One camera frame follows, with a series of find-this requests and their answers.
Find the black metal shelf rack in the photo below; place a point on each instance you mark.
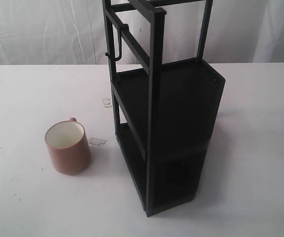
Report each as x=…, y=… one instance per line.
x=164, y=114

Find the pink ceramic mug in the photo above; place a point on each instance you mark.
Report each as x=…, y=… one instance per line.
x=68, y=147

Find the black metal hook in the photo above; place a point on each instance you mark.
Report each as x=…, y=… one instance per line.
x=120, y=29

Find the white curtain backdrop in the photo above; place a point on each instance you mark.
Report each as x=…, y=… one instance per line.
x=73, y=31

